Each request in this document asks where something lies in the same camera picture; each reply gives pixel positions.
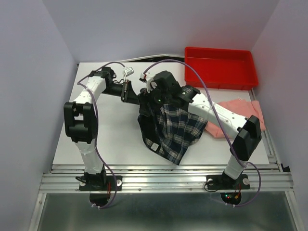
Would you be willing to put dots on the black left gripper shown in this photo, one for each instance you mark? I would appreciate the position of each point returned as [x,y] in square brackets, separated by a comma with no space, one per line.
[129,96]

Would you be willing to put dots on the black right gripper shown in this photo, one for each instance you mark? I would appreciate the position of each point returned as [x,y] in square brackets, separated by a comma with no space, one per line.
[144,98]

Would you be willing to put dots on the navy plaid skirt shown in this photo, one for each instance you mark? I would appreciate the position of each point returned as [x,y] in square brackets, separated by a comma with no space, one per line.
[170,131]

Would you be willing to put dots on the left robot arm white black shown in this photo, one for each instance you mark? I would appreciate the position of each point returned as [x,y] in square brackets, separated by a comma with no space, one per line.
[81,121]

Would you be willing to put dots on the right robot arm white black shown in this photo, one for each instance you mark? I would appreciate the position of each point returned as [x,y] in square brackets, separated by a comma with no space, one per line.
[245,132]

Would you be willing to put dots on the red plastic bin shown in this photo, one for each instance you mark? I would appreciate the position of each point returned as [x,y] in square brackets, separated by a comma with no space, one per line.
[220,68]

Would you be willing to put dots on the pink folded skirt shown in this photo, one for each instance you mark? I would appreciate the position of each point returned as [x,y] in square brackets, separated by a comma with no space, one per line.
[241,107]

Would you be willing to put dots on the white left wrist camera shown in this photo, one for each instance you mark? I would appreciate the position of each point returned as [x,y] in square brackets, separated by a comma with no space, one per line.
[127,71]

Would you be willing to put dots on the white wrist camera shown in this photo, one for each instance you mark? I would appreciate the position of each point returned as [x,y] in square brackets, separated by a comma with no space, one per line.
[127,71]
[148,78]

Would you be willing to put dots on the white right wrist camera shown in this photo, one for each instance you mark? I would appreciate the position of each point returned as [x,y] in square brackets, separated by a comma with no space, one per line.
[148,78]

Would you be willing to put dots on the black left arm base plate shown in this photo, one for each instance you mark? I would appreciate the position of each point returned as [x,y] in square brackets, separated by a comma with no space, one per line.
[100,190]

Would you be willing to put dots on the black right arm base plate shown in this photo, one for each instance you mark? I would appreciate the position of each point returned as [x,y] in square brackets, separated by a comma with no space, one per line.
[231,190]

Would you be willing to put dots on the aluminium rail frame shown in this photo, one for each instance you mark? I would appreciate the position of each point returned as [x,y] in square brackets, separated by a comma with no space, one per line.
[158,195]

